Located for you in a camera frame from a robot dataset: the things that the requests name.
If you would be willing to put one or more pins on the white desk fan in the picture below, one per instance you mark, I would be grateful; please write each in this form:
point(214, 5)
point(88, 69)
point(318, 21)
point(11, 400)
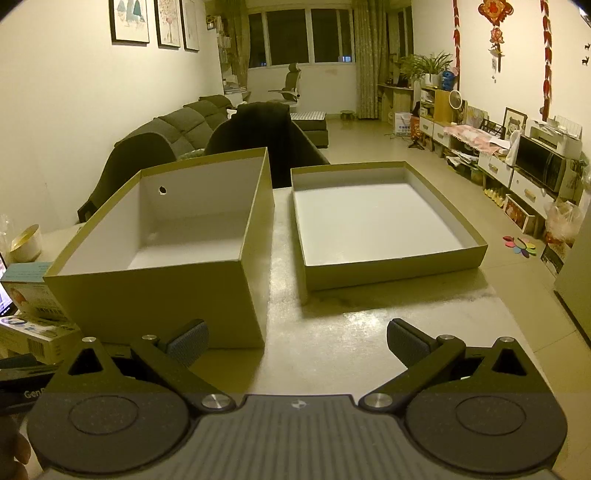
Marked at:
point(455, 104)

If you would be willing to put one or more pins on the checkered cushion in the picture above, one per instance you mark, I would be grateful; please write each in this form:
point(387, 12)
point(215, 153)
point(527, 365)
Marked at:
point(308, 115)

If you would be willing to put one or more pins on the plastic bag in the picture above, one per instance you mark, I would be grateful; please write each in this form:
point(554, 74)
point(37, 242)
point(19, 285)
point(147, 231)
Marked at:
point(563, 220)

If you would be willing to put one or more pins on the pink cloth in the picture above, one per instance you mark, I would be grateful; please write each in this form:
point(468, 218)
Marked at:
point(475, 137)

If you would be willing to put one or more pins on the potted plant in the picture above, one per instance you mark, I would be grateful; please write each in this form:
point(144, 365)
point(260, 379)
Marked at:
point(425, 64)

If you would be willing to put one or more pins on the white bowl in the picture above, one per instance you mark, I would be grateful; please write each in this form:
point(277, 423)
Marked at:
point(25, 244)

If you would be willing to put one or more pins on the deep cardboard box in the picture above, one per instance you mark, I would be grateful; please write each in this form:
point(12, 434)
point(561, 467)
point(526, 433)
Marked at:
point(157, 300)

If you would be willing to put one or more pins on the person's left hand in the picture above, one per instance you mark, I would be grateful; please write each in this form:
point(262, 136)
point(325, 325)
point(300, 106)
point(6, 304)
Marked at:
point(14, 457)

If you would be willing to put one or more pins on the wooden shelf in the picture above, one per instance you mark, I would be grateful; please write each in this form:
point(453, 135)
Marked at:
point(392, 99)

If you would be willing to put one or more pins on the patterned curtain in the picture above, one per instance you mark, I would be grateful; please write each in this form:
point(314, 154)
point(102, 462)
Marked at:
point(238, 41)
point(368, 60)

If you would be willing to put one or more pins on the white printer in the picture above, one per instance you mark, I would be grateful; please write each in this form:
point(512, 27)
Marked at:
point(554, 136)

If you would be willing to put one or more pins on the framed wall picture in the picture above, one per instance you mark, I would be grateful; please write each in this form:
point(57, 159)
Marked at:
point(129, 21)
point(190, 25)
point(168, 23)

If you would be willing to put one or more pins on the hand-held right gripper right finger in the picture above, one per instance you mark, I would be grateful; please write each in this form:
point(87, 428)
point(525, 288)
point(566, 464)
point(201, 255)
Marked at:
point(406, 342)

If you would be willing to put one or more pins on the microwave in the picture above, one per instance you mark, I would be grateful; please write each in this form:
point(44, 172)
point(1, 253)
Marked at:
point(538, 161)

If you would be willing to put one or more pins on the colourful flower toy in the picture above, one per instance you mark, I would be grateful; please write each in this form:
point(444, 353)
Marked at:
point(519, 245)

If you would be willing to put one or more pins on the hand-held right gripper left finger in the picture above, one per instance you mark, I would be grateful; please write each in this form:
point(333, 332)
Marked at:
point(187, 342)

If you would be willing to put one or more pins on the white marble desktop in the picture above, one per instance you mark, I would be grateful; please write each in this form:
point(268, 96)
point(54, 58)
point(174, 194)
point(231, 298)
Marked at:
point(351, 332)

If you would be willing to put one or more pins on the window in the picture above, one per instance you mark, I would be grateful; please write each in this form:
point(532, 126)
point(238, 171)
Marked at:
point(300, 37)

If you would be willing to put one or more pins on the red Chinese knot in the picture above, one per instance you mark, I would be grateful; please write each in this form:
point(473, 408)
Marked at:
point(495, 18)

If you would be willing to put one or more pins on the white paper bag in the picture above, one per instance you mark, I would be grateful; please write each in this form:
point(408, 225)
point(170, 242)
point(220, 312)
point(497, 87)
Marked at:
point(402, 124)

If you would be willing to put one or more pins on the shallow cardboard box lid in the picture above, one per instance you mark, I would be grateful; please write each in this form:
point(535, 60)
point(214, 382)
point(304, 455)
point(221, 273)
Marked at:
point(383, 221)

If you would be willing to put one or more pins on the blue toy figure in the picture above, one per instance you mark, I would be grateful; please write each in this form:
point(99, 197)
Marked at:
point(447, 79)

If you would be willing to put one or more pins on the dark green sofa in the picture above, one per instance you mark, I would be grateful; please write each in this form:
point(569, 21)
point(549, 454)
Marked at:
point(184, 120)

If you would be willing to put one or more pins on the low white cabinet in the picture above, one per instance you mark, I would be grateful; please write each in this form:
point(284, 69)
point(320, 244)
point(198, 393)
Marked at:
point(494, 168)

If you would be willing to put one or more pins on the large white box blue print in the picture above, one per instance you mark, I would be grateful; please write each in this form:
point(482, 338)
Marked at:
point(41, 341)

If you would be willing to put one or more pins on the small stool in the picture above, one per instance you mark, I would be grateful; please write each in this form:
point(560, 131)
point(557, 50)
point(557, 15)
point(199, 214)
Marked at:
point(347, 115)

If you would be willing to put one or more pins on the dining chair with black coat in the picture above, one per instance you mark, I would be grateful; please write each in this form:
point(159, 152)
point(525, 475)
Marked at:
point(268, 134)

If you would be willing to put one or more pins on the small framed photo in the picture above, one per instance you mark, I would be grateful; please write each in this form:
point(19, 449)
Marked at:
point(515, 123)

